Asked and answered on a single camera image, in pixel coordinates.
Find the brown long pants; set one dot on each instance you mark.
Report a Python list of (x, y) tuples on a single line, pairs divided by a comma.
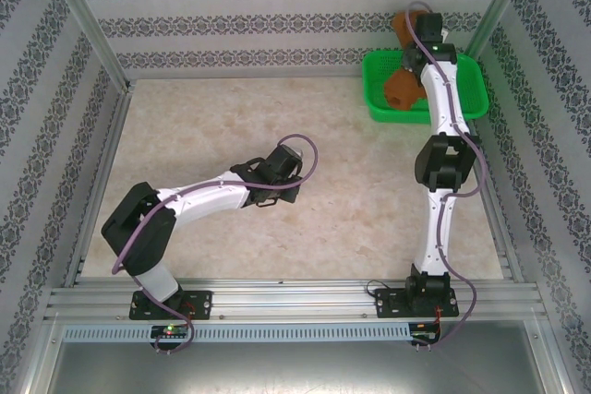
[(406, 91)]

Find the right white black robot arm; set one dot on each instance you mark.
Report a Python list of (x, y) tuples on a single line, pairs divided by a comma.
[(438, 237)]

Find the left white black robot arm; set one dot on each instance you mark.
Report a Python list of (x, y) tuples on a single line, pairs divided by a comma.
[(203, 200)]

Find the green plastic mesh basket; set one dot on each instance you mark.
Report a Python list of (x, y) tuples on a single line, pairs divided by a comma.
[(374, 89)]

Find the shiny metal sheet shelf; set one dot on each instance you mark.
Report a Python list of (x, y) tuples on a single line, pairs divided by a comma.
[(295, 366)]

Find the left controller board green light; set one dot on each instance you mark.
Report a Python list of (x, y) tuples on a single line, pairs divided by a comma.
[(168, 331)]

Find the right controller board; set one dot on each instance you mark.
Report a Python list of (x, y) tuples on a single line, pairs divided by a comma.
[(425, 331)]

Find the aluminium frame post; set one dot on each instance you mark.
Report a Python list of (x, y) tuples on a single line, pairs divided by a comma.
[(501, 2), (78, 6)]

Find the aluminium mounting rail beam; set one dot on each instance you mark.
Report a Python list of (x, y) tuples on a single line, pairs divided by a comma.
[(295, 297)]

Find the aluminium rear rail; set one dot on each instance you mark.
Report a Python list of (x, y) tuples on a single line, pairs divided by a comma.
[(254, 75)]

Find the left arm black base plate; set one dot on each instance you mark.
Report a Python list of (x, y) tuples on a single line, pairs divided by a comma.
[(201, 304)]

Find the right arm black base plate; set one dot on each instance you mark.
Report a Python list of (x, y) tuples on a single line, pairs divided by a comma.
[(388, 304)]

